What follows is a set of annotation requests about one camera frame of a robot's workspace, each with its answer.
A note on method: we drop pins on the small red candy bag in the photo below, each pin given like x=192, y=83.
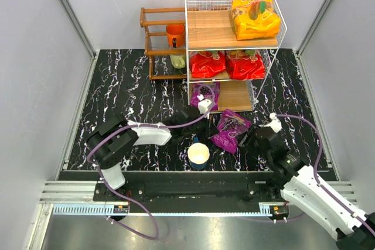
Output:
x=244, y=64

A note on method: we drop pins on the large red candy bag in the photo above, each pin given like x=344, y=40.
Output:
x=206, y=64

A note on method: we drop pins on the orange mug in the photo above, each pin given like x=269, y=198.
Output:
x=175, y=35

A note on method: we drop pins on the purple candy bag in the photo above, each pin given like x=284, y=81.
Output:
x=209, y=90
x=230, y=126

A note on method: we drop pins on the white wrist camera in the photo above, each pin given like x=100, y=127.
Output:
x=275, y=124
x=204, y=105

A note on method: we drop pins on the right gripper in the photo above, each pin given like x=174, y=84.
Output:
x=249, y=137

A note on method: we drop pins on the brown wooden rack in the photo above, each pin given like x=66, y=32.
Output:
x=154, y=22

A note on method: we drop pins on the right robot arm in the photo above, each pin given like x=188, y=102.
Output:
x=295, y=181

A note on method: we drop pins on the yellow mango candy bag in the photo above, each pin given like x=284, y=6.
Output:
x=254, y=19

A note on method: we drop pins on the white wire wooden shelf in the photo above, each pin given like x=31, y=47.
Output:
x=209, y=26

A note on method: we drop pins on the blue white cup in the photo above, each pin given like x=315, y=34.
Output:
x=198, y=154

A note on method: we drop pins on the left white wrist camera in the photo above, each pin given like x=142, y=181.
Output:
x=204, y=105

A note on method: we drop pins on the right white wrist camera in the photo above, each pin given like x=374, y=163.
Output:
x=275, y=124

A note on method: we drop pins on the light green mug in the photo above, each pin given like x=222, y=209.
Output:
x=178, y=60

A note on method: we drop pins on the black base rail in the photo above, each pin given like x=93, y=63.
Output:
x=200, y=192

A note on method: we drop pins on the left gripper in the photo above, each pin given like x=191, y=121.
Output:
x=207, y=127

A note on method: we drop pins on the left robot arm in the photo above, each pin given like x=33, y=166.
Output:
x=113, y=139

